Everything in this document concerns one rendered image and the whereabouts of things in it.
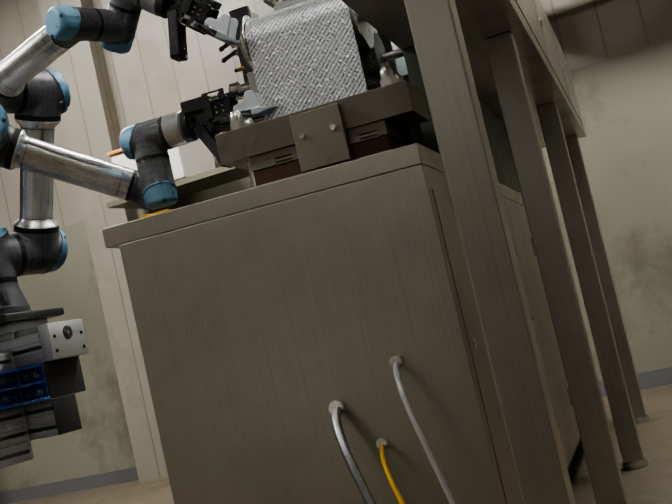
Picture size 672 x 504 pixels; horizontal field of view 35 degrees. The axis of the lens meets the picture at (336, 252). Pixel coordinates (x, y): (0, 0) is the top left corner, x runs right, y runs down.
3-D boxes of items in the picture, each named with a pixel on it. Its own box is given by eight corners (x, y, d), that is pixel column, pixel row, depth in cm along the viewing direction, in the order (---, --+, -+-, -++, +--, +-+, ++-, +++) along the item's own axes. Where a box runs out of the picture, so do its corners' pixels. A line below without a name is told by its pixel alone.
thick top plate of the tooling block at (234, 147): (250, 171, 229) (243, 143, 229) (430, 120, 218) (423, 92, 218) (220, 164, 213) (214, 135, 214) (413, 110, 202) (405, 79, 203)
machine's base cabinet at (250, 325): (449, 453, 449) (402, 253, 455) (604, 424, 431) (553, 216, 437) (207, 680, 207) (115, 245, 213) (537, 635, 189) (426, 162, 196)
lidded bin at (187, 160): (222, 179, 603) (212, 134, 605) (185, 177, 569) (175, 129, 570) (155, 200, 622) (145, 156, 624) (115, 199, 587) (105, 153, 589)
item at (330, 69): (270, 144, 232) (252, 61, 233) (373, 114, 225) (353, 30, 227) (270, 144, 231) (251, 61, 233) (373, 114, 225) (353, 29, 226)
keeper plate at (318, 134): (304, 172, 208) (292, 118, 209) (352, 159, 206) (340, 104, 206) (300, 171, 206) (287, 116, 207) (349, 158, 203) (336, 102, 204)
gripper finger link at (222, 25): (243, 20, 235) (209, 5, 238) (231, 45, 236) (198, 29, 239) (249, 24, 238) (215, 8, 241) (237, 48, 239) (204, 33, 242)
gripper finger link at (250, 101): (266, 82, 228) (227, 94, 231) (272, 109, 228) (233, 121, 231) (271, 85, 231) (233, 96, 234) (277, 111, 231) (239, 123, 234)
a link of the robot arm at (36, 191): (-3, 273, 286) (-2, 65, 275) (46, 267, 297) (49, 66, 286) (22, 282, 278) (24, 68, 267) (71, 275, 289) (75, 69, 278)
